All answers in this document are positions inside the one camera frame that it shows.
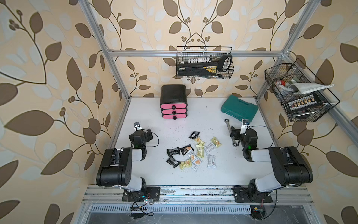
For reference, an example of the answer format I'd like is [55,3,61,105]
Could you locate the yellow cookie packet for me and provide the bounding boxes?
[196,145,205,158]
[180,159,192,170]
[194,137,205,146]
[211,137,222,148]

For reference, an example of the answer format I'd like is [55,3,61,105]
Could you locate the black cookie packet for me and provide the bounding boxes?
[167,147,181,157]
[189,131,200,140]
[166,156,181,169]
[180,144,194,155]

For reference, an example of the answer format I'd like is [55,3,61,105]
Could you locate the pink drawer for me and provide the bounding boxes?
[162,113,187,120]
[161,108,187,115]
[160,103,187,109]

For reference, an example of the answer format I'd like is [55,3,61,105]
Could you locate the pink bottom drawer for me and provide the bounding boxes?
[162,113,187,120]

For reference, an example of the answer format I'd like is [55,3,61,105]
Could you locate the black cookie packet top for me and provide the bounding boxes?
[189,131,200,140]

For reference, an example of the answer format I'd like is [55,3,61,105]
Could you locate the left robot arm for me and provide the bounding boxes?
[96,129,153,193]

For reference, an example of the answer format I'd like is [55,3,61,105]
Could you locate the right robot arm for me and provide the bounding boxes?
[230,128,313,196]

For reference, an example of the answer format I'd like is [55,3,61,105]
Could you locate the pink top drawer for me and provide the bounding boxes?
[160,103,187,109]

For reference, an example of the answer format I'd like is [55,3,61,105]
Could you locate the black drawer cabinet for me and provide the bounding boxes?
[160,84,188,114]

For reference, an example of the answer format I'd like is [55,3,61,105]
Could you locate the silver ratchet wrench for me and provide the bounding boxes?
[224,119,237,147]

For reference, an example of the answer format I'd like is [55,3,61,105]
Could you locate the green plastic tool case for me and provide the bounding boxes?
[221,95,258,121]

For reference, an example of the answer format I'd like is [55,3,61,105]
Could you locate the white cookie packet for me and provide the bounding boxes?
[191,157,202,172]
[189,153,196,162]
[207,154,217,169]
[204,142,216,154]

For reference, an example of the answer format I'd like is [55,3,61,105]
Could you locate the white cookie packet lower right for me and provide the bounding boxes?
[207,154,217,169]

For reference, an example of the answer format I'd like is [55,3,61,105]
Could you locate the yellow cookie packet top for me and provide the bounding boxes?
[194,137,205,146]

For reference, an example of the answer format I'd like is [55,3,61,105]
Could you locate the white cookie packet centre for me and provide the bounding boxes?
[189,153,196,162]

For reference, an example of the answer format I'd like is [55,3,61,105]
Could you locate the white paper in basket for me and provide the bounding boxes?
[288,83,334,94]

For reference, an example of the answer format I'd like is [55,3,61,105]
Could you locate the socket set in basket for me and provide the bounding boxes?
[283,93,324,113]

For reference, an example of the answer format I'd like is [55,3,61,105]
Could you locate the black yellow tool box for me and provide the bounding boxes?
[176,62,218,77]

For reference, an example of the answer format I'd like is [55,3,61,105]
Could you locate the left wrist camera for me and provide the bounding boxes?
[133,122,142,131]

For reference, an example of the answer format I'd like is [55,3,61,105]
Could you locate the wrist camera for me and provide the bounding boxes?
[240,119,250,134]
[133,122,142,131]

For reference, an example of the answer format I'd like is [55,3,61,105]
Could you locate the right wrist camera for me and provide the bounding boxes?
[240,119,250,134]

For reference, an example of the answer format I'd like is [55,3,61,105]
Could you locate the right wire basket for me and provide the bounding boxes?
[265,59,340,122]

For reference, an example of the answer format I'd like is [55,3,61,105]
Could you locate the wire basket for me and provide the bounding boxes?
[176,45,235,79]
[265,59,340,122]

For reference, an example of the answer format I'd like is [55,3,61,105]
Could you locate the back wire basket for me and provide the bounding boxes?
[176,45,235,79]

